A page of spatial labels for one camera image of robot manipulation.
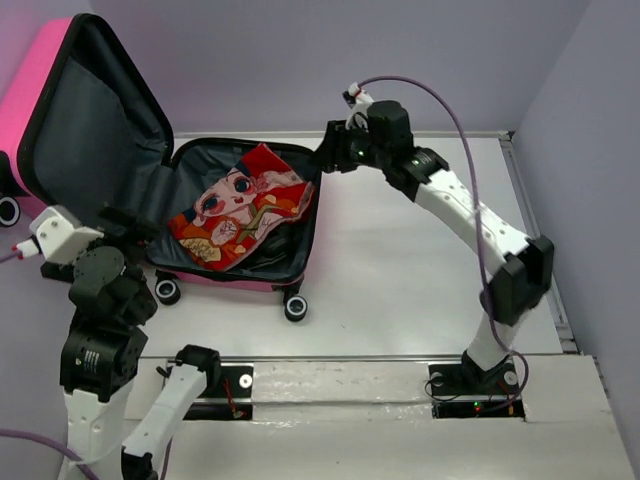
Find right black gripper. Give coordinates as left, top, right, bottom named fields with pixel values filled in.
left=306, top=118, right=389, bottom=174

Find pink hard-shell suitcase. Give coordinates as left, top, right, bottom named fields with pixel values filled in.
left=1, top=13, right=321, bottom=322

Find red cartoon girl cloth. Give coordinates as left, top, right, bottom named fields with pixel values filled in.
left=168, top=143, right=315, bottom=272

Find black headphones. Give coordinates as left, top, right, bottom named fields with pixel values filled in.
left=238, top=224, right=296, bottom=271

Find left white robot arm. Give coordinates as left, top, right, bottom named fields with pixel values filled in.
left=59, top=205, right=222, bottom=479

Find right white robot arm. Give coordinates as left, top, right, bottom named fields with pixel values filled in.
left=313, top=96, right=555, bottom=392

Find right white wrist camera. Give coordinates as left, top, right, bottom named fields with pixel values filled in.
left=343, top=83, right=375, bottom=130

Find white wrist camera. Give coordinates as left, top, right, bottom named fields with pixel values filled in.
left=12, top=205, right=104, bottom=265
left=343, top=83, right=375, bottom=130

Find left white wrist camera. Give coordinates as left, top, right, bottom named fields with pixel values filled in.
left=12, top=205, right=104, bottom=265

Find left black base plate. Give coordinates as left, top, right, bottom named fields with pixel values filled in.
left=184, top=363, right=254, bottom=421

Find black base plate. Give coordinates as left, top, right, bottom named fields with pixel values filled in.
left=184, top=363, right=254, bottom=421
left=424, top=363, right=525, bottom=420

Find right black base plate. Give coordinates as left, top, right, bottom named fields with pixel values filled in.
left=424, top=363, right=525, bottom=420

